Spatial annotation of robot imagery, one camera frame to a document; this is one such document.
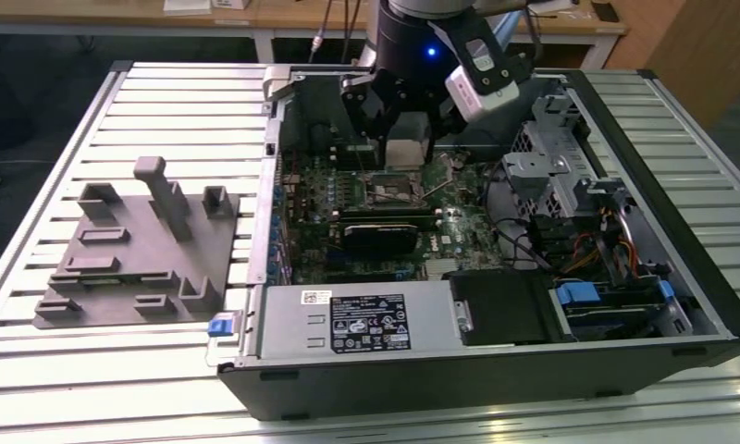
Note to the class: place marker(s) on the green RAM stick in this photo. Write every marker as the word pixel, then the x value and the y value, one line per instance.
pixel 111 279

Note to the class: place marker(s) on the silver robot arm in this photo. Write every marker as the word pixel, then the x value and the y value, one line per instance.
pixel 419 7

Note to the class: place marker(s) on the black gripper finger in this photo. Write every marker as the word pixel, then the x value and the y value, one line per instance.
pixel 447 115
pixel 361 106

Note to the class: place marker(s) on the silver power supply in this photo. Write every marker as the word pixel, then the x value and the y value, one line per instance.
pixel 285 324

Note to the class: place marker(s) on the blue disk carrier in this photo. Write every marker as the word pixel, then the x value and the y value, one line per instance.
pixel 577 292

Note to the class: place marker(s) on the wooden desk white frame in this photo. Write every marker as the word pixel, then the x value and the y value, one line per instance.
pixel 252 18

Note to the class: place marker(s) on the round coin battery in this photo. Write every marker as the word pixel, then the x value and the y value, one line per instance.
pixel 459 162

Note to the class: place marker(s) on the silver drive cage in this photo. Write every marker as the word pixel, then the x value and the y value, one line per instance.
pixel 527 164

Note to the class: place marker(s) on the black graphics card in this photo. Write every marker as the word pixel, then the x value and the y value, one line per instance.
pixel 379 240

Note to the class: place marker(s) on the blue case latch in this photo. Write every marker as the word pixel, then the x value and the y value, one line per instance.
pixel 220 326

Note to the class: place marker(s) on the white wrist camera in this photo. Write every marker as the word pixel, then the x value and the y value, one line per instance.
pixel 482 92

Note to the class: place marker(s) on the white paper box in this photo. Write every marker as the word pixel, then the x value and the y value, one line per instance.
pixel 231 3
pixel 187 4

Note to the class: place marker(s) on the black silver PC case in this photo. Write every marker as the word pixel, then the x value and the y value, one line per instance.
pixel 469 384

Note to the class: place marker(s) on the silver CPU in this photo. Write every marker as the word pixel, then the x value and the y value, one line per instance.
pixel 406 155

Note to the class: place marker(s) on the brown wooden cabinet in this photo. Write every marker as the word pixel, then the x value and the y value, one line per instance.
pixel 704 46

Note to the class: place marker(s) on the grey parts rack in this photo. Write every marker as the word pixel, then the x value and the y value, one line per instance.
pixel 148 231

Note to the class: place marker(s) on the black phone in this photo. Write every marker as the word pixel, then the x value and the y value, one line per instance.
pixel 606 11

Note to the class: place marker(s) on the green motherboard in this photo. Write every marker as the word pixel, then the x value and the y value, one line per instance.
pixel 469 231

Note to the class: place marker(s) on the silver chipset heatsink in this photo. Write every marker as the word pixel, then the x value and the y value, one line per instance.
pixel 445 268

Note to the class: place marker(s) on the thin metal locking lever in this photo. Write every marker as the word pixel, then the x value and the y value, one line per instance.
pixel 361 159

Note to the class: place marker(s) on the black plastic drive box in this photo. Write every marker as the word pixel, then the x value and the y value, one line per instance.
pixel 499 310

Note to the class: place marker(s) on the CPU socket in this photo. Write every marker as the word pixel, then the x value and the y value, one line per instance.
pixel 386 187

